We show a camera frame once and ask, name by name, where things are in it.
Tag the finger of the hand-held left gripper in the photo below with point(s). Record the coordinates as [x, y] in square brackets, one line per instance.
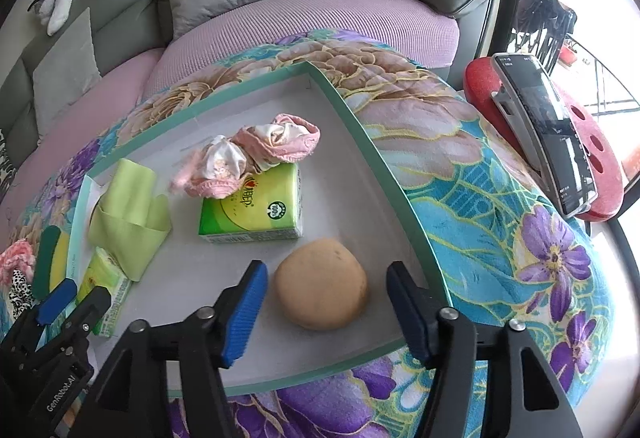
[92, 305]
[55, 300]

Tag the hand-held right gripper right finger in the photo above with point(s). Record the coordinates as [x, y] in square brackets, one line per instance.
[405, 313]

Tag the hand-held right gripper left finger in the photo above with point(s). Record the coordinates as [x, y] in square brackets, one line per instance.
[245, 313]

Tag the green tissue pack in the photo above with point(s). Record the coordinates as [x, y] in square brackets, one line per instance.
[255, 208]
[102, 288]

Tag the leopard print scrunchie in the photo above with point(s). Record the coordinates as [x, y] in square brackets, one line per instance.
[17, 290]

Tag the green yellow sponge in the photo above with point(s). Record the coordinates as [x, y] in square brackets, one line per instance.
[47, 258]

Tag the pink knitted scrunchie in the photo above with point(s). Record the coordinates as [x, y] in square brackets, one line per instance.
[15, 258]

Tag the beige round sponge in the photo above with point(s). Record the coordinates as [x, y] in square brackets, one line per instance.
[320, 283]

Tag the light green cloth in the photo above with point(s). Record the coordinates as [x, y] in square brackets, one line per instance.
[130, 218]

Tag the teal cardboard tray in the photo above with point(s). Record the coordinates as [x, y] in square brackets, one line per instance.
[350, 198]

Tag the pink white satin scrunchie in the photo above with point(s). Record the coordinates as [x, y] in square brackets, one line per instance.
[285, 140]
[220, 165]

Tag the floral blanket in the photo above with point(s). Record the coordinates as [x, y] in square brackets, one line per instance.
[475, 198]

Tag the black white patterned pillow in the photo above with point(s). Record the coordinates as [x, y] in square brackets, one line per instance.
[5, 163]

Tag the pink sofa seat cover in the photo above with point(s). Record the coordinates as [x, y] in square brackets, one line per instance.
[350, 18]
[100, 88]

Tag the smartphone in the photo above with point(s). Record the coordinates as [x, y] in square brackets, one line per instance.
[545, 133]

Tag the plain grey pillow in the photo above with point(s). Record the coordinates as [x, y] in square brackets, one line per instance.
[65, 68]

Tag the red stool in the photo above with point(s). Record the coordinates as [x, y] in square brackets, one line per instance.
[480, 83]

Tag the black metal rack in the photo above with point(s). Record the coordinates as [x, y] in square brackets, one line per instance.
[542, 13]

